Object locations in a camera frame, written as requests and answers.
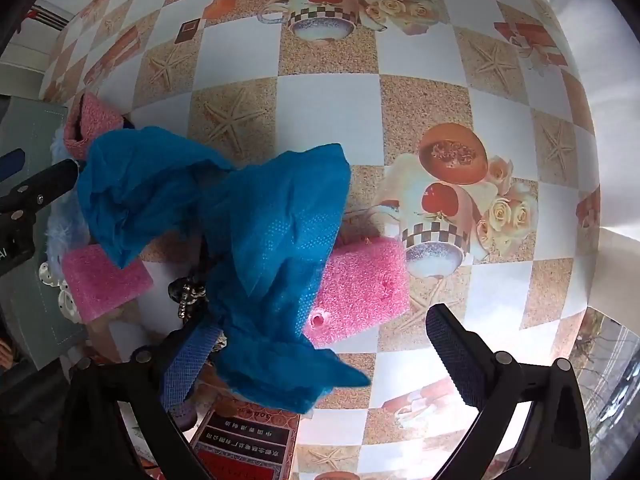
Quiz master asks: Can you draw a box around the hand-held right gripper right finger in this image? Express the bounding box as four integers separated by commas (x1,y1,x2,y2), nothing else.
425,302,592,480

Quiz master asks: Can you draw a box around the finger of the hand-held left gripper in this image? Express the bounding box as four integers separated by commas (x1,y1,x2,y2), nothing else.
0,159,81,217
0,148,27,182

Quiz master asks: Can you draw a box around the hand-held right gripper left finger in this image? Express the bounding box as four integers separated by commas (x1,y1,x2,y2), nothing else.
50,324,224,480

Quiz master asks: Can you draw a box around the grey-green storage box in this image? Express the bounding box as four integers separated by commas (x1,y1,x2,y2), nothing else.
0,95,96,376

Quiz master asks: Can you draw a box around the blue nonwoven cloth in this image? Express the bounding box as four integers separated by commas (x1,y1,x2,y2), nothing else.
75,127,373,416

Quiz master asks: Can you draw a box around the light blue fluffy scrunchie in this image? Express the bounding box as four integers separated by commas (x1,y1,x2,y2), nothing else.
44,127,93,281

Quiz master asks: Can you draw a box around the purple brown crocheted bootie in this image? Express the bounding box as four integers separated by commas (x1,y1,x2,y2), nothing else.
167,400,199,429

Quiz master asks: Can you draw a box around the pink scrunchie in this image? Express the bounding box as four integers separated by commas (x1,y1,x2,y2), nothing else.
62,245,153,323

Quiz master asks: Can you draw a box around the red printed box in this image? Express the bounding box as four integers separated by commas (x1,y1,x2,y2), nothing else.
192,404,301,480

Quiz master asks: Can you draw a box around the large pink foam block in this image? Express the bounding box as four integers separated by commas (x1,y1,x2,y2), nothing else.
302,237,411,346

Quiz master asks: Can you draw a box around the window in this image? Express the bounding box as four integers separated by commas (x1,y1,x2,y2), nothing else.
575,305,640,463

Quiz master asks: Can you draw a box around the checkered printed tablecloth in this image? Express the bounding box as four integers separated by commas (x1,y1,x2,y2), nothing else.
40,0,601,480

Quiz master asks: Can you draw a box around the metal bead keychain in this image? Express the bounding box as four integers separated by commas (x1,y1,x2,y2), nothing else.
167,275,208,322

